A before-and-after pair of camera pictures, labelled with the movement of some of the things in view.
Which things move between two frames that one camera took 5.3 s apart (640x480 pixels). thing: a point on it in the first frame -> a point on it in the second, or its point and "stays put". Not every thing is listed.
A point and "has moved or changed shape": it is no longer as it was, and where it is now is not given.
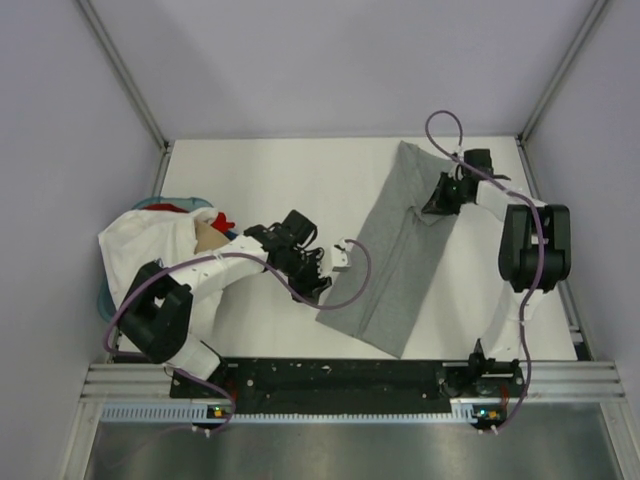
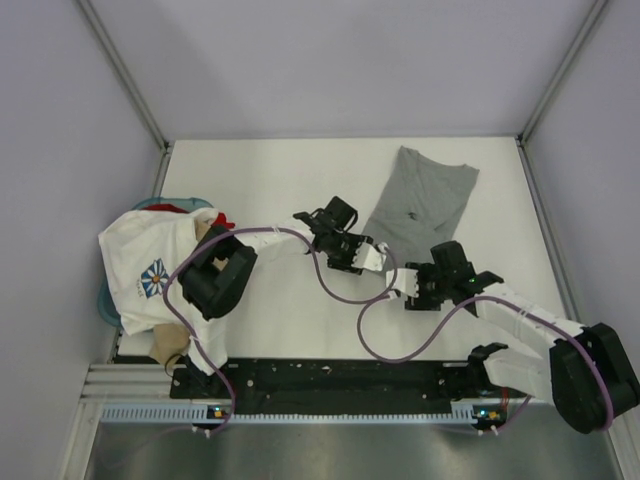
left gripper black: [316, 283] -> [345, 265]
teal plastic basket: [105, 300] stays put
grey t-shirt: [408, 245] has moved or changed shape
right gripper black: [437, 203] -> [420, 301]
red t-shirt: [220, 222] stays put
